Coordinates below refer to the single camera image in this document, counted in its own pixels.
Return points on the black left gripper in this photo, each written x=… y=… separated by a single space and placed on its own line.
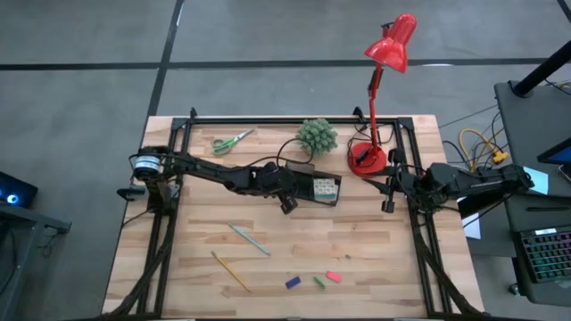
x=272 y=178

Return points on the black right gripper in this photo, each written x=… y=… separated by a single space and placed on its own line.
x=410 y=187

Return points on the teal pencil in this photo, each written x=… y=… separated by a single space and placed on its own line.
x=250 y=239

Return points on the yellow pencil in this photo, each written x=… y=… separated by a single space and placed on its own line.
x=231 y=271

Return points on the pink eraser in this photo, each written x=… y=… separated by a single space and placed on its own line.
x=333 y=277

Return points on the blue eraser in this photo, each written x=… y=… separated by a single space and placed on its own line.
x=293 y=282

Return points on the green eraser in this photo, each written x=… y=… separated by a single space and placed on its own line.
x=319 y=282

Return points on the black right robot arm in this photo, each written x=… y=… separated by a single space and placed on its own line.
x=482 y=178

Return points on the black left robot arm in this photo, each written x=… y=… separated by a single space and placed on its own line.
x=214 y=171

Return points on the black mesh desk organizer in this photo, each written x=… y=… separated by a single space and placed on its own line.
x=308 y=194

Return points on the green artificial succulent plant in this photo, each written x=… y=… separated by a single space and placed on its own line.
x=316 y=136

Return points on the white paper sheet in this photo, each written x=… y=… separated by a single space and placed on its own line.
x=473 y=227

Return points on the red desk lamp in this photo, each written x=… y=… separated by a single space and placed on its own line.
x=388 y=49

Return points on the light blue sticky note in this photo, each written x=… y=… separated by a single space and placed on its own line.
x=535 y=179

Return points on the grey desk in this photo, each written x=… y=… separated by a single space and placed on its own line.
x=526 y=129

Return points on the blue-screen laptop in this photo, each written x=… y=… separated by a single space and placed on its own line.
x=560 y=155

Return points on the backlit keyboard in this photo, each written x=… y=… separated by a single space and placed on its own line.
x=548 y=256

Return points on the black pole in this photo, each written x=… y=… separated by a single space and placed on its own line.
x=542 y=69

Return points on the black computer blue light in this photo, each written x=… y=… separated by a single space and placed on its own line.
x=22 y=189

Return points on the grey stand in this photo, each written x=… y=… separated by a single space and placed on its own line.
x=18 y=249

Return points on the black table frame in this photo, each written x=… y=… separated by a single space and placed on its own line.
x=290 y=120

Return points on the black frame clamp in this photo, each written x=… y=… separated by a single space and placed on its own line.
x=193 y=113
x=358 y=112

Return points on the black bracket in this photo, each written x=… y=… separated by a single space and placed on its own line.
x=131 y=193

